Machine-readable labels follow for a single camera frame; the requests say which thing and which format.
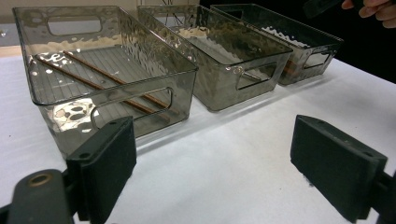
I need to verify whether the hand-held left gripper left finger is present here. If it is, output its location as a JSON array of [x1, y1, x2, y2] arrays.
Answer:
[[65, 116, 138, 224]]

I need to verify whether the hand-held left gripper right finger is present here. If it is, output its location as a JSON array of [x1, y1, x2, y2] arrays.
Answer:
[[290, 114, 389, 224]]

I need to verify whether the brown wooden chopstick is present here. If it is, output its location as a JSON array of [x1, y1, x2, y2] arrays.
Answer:
[[63, 49, 181, 116], [35, 55, 172, 121]]

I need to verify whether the smoky clear plastic bin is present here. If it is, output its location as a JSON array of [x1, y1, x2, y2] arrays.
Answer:
[[12, 5, 200, 159], [136, 4, 294, 113], [209, 3, 345, 87]]

